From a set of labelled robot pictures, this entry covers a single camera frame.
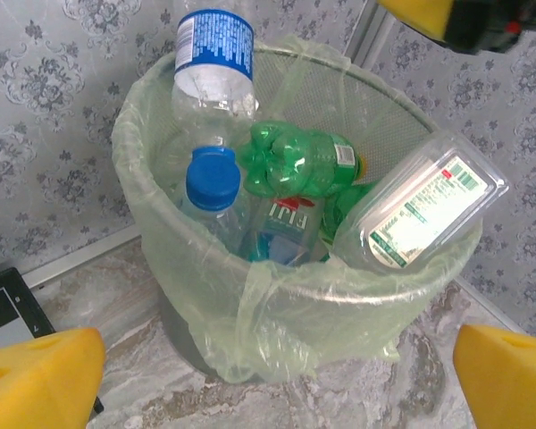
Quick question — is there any green plastic bottle orange cap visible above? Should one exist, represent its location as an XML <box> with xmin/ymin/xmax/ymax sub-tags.
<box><xmin>319</xmin><ymin>181</ymin><xmax>374</xmax><ymax>245</ymax></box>
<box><xmin>237</xmin><ymin>121</ymin><xmax>370</xmax><ymax>201</ymax></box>

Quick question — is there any black white checkerboard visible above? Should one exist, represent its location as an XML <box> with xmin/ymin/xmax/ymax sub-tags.
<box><xmin>0</xmin><ymin>266</ymin><xmax>58</xmax><ymax>355</ymax></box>

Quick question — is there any clear plastic bottle green cap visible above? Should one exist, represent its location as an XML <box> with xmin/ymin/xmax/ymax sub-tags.
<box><xmin>170</xmin><ymin>8</ymin><xmax>259</xmax><ymax>151</ymax></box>

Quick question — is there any square clear bottle blue cap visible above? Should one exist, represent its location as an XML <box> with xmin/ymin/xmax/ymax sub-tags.
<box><xmin>237</xmin><ymin>195</ymin><xmax>328</xmax><ymax>268</ymax></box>

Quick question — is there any aluminium side rail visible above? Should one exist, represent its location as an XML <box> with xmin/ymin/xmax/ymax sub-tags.
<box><xmin>453</xmin><ymin>272</ymin><xmax>536</xmax><ymax>339</ymax></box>

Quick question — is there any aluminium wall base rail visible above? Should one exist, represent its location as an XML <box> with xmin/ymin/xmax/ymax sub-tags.
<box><xmin>20</xmin><ymin>225</ymin><xmax>147</xmax><ymax>290</ymax></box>

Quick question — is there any aluminium corner post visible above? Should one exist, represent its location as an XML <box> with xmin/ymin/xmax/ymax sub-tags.
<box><xmin>346</xmin><ymin>0</ymin><xmax>397</xmax><ymax>62</ymax></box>

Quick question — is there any green translucent bin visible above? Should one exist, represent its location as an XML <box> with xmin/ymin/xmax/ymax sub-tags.
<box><xmin>111</xmin><ymin>39</ymin><xmax>484</xmax><ymax>386</ymax></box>

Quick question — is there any clear rectangular plastic container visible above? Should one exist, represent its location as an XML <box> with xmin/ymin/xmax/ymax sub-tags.
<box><xmin>329</xmin><ymin>130</ymin><xmax>511</xmax><ymax>274</ymax></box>

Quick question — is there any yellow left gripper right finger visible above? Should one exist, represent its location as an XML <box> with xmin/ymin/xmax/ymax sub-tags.
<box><xmin>453</xmin><ymin>324</ymin><xmax>536</xmax><ymax>429</ymax></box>

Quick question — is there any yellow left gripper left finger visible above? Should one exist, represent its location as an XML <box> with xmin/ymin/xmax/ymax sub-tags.
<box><xmin>0</xmin><ymin>326</ymin><xmax>107</xmax><ymax>429</ymax></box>

